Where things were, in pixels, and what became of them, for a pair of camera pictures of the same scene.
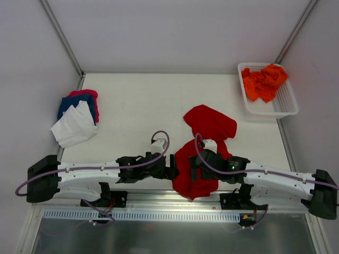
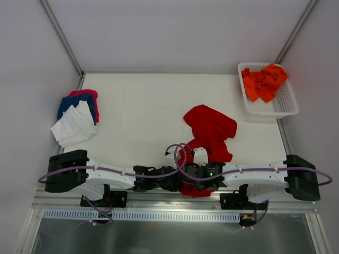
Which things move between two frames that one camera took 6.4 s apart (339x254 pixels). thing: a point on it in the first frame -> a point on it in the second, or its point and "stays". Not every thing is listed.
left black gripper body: (172, 165) -> (169, 181)
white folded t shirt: (76, 125) stays
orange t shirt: (263, 85) stays
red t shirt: (206, 124) stays
